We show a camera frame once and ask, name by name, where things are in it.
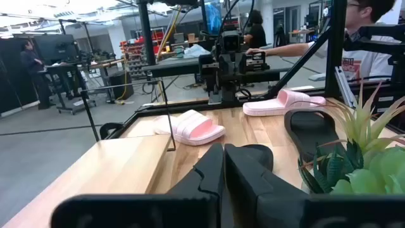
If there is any black aluminium rig frame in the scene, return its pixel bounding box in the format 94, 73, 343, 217
106, 0, 405, 140

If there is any silver aluminium bar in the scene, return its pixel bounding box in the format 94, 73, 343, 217
334, 66, 356, 109

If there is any red parts bin rack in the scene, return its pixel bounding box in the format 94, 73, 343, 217
120, 30, 166, 79

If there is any pink rubber slide sandal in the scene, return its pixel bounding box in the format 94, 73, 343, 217
153, 109, 227, 147
242, 89, 327, 117

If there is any yellow cable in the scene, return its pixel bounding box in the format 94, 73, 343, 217
115, 58, 135, 105

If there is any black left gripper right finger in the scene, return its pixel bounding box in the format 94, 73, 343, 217
223, 143, 311, 228

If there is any wooden workbench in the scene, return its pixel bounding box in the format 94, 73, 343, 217
78, 58, 128, 102

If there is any succulent in triangle-patterned pot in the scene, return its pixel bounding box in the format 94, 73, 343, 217
296, 80, 405, 195

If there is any white plastic bag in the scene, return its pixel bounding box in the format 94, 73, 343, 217
183, 44, 211, 59

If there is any black rubber slide sandal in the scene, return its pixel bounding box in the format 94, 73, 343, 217
283, 108, 347, 164
242, 144, 275, 174

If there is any grey keyboard desk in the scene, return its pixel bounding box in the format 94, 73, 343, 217
245, 53, 294, 85

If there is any black desk pole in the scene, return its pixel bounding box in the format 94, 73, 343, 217
137, 0, 157, 66

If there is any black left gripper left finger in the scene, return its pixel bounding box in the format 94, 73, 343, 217
166, 142, 225, 199

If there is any black workstation with monitor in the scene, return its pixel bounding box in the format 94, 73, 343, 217
33, 34, 97, 115

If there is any monitor with blue screen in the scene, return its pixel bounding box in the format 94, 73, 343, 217
205, 3, 223, 34

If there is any silver arm base bracket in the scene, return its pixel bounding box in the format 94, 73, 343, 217
208, 91, 223, 105

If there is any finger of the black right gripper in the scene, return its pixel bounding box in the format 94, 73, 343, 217
232, 54, 245, 78
218, 54, 232, 78

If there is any black partition panel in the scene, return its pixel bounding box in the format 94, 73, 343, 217
0, 37, 41, 115

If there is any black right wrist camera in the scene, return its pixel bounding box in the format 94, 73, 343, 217
221, 30, 242, 53

